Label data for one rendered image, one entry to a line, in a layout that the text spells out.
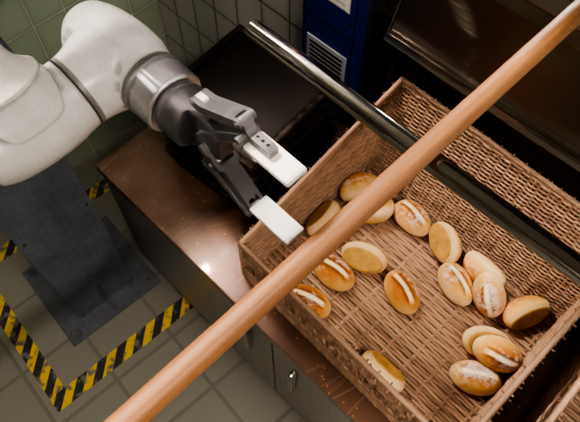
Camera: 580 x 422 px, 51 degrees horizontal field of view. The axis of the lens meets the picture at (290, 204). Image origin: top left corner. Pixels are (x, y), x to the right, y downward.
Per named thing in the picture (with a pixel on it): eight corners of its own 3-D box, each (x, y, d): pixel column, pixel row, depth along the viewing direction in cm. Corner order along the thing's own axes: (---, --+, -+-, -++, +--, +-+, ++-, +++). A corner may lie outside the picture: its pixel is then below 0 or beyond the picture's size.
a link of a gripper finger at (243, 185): (199, 146, 75) (196, 146, 76) (249, 217, 78) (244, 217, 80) (223, 128, 76) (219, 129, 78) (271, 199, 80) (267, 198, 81)
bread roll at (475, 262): (511, 276, 125) (493, 295, 124) (505, 283, 131) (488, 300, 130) (474, 243, 128) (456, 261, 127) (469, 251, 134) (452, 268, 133)
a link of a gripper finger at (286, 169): (262, 134, 68) (262, 130, 67) (307, 172, 65) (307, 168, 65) (242, 149, 67) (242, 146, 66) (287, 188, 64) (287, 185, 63)
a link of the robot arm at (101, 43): (190, 83, 86) (116, 141, 83) (123, 26, 92) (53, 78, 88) (171, 29, 76) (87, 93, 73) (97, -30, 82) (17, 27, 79)
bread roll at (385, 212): (349, 194, 138) (347, 215, 141) (353, 209, 132) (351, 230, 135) (392, 193, 139) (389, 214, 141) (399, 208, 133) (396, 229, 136)
